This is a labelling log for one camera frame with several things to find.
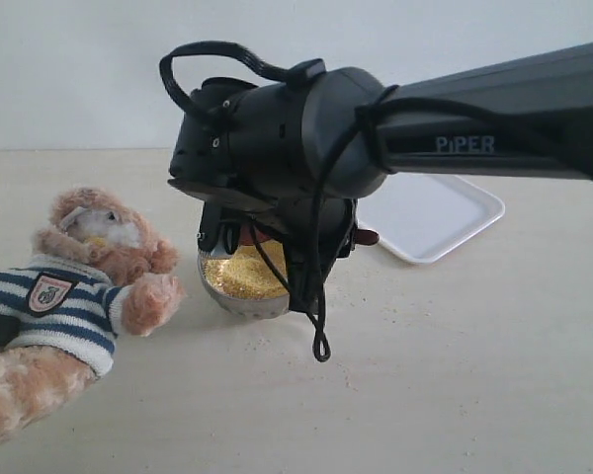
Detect dark red wooden spoon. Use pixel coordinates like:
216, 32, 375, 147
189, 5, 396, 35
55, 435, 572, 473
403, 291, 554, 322
239, 224, 380, 246

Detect yellow millet grains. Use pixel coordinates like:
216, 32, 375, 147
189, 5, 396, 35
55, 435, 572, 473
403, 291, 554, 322
203, 245, 289, 300

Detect white plastic tray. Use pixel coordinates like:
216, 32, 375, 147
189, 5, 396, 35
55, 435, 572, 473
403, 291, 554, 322
357, 174, 505, 265

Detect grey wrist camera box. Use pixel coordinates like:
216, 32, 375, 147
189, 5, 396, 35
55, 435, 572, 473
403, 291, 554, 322
197, 221, 241, 260

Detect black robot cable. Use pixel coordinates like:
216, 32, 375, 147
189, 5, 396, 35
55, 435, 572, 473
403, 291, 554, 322
158, 40, 593, 364

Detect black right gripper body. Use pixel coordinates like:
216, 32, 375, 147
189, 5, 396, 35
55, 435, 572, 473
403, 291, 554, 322
197, 195, 360, 263

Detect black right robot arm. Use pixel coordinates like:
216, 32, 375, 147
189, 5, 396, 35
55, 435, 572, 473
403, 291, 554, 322
158, 40, 593, 258

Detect plush teddy bear striped sweater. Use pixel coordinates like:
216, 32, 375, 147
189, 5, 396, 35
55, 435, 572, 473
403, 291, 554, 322
0, 187, 184, 444

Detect stainless steel bowl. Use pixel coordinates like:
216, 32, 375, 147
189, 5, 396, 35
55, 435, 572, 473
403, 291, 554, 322
197, 252, 290, 319

